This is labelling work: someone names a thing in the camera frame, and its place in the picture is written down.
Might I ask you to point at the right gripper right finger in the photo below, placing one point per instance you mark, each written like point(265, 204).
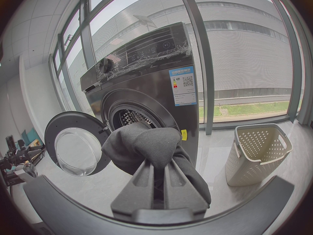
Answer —
point(182, 192)

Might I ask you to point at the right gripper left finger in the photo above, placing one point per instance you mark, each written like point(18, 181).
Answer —
point(139, 192)

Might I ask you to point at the black garment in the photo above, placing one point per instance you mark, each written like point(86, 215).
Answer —
point(144, 143)

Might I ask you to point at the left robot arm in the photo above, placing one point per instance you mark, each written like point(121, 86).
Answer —
point(17, 155)

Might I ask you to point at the washing machine door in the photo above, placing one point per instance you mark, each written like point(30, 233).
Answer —
point(73, 143)

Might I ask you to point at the cream laundry basket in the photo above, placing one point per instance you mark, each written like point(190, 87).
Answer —
point(256, 153)

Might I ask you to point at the grey washing machine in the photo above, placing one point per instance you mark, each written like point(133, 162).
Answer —
point(146, 87)

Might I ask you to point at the window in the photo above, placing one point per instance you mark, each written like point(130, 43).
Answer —
point(220, 57)

